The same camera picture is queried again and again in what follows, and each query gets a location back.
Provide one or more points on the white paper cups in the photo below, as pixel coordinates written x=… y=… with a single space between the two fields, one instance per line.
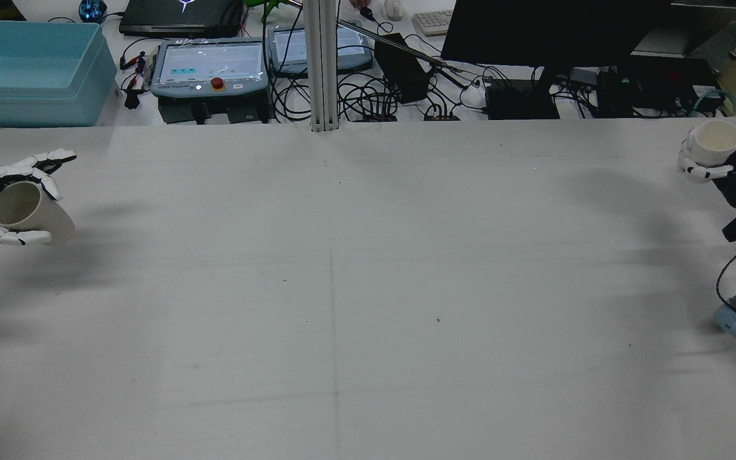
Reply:
x=716 y=140

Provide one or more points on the beige paper cup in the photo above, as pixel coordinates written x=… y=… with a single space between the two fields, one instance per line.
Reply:
x=32 y=214

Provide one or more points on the light blue plastic bin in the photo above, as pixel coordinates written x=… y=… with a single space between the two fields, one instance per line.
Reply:
x=29 y=76

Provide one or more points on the grey flat box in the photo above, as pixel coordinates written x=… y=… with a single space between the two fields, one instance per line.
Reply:
x=687 y=32

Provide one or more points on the brown flat object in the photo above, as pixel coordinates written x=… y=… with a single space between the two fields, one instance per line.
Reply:
x=4 y=9

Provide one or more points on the blue glowing mouse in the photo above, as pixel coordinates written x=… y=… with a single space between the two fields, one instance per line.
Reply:
x=92 y=9

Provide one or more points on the flat black box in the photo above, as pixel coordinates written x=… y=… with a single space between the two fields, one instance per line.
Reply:
x=521 y=102

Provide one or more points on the black monitor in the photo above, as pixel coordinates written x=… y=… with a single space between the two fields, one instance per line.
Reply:
x=553 y=29

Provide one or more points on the black pendant holder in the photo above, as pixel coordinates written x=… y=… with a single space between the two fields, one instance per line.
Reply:
x=214 y=112

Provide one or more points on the teach pendant with red button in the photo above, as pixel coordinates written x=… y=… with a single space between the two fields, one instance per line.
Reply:
x=208 y=67

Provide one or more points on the black laptop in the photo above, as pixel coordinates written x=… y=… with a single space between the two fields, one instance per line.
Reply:
x=183 y=19

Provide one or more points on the green plastic object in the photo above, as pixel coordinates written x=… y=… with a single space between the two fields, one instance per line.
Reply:
x=272 y=6

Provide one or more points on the beige keyboard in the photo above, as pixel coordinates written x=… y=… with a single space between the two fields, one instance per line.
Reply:
x=433 y=22

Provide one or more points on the upright black box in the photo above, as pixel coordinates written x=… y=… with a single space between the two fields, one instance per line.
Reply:
x=403 y=70

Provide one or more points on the silver metal rod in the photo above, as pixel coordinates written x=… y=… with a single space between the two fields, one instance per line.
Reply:
x=406 y=51

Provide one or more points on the white computer mouse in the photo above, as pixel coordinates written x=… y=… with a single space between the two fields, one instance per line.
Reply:
x=394 y=9

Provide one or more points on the grey teach pendant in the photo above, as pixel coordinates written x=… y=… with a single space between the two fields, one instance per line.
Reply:
x=349 y=48

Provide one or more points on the aluminium profile post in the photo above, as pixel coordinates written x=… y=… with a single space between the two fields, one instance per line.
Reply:
x=322 y=64

